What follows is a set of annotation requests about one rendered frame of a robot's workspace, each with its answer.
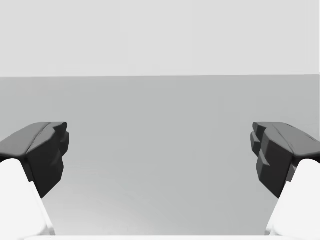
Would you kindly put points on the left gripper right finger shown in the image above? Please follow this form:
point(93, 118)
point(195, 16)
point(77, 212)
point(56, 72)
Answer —
point(280, 155)

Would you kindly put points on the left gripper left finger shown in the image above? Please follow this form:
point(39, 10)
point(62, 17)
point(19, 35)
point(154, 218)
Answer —
point(37, 155)

